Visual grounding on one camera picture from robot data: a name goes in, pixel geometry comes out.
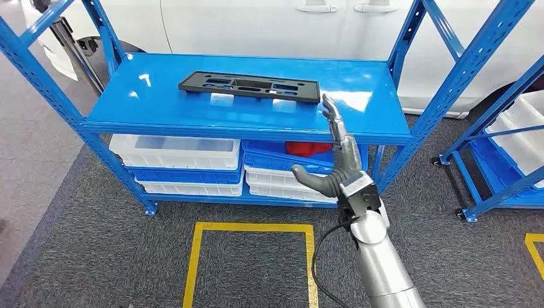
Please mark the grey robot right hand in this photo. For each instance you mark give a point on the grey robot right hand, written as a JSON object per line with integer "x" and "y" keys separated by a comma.
{"x": 346, "y": 157}

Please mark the black plastic frame part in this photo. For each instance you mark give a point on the black plastic frame part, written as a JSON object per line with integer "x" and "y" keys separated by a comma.
{"x": 250, "y": 87}

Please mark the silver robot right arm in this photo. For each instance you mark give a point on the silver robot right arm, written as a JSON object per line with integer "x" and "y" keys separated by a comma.
{"x": 382, "y": 263}

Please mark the red plastic part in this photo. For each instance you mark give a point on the red plastic part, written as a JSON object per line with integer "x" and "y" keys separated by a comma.
{"x": 308, "y": 148}

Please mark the blue wheeled shelf rack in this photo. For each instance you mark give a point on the blue wheeled shelf rack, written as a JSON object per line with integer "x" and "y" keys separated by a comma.
{"x": 488, "y": 121}

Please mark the blue metal shelf rack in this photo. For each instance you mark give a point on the blue metal shelf rack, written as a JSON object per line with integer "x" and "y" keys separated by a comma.
{"x": 148, "y": 97}

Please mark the blue plastic bin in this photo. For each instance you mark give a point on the blue plastic bin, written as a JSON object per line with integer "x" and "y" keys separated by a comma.
{"x": 187, "y": 175}
{"x": 497, "y": 170}
{"x": 272, "y": 159}

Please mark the white car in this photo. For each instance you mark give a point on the white car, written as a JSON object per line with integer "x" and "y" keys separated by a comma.
{"x": 255, "y": 25}

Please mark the clear white plastic bin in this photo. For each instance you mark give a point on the clear white plastic bin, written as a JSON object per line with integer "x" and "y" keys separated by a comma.
{"x": 178, "y": 151}

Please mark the grey metal bar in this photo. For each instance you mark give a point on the grey metal bar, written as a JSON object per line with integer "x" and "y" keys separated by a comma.
{"x": 74, "y": 51}

